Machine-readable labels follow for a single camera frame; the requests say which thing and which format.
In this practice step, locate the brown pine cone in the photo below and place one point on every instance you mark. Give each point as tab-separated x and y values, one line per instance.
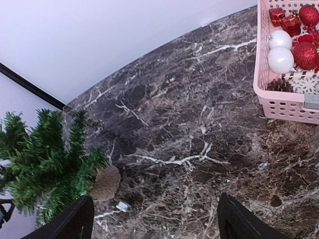
280	85

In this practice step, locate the small green christmas tree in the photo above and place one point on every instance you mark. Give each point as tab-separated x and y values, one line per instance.
47	170

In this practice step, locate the white ball ornament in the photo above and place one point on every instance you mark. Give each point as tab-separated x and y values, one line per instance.
279	38
280	60

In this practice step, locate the red ball ornament cluster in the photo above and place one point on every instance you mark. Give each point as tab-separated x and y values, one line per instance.
305	53

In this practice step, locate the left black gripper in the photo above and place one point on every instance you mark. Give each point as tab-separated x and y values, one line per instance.
5	215

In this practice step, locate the red gift box ornament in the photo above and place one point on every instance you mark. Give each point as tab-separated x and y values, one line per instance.
290	24

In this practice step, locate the pink plastic basket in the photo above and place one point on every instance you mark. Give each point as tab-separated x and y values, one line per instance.
302	107

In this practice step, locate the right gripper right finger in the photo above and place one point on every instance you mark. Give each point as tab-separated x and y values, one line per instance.
236	222

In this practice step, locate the left black frame pole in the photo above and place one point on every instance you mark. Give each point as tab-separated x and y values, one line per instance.
31	87

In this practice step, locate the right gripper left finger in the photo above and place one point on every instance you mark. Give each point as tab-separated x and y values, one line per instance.
75	222

